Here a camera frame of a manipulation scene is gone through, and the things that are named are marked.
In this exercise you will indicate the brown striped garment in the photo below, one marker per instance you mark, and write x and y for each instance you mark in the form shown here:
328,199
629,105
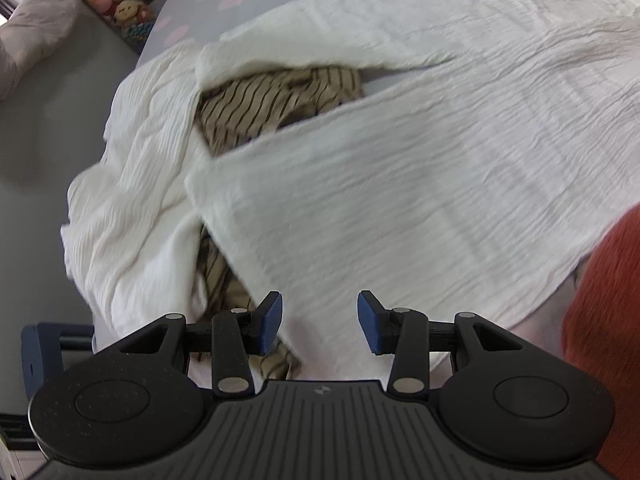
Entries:
260,105

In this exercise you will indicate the blue stool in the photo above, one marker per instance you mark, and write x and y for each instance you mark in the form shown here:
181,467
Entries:
40,355

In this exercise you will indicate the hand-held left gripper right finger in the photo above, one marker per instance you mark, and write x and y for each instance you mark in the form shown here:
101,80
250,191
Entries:
367,320

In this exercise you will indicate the white cabinet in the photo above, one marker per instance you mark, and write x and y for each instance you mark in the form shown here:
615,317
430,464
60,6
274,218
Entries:
20,462

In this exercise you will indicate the clear tube of plush toys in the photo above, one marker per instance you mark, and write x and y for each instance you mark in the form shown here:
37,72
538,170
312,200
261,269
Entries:
115,5

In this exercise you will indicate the white crinkled garment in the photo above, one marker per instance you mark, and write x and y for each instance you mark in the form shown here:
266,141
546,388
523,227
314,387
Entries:
400,160

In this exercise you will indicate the pink pillow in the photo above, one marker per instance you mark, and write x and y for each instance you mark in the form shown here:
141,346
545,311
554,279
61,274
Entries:
35,30

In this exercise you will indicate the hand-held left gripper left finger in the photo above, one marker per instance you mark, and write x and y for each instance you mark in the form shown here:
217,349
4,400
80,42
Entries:
270,320

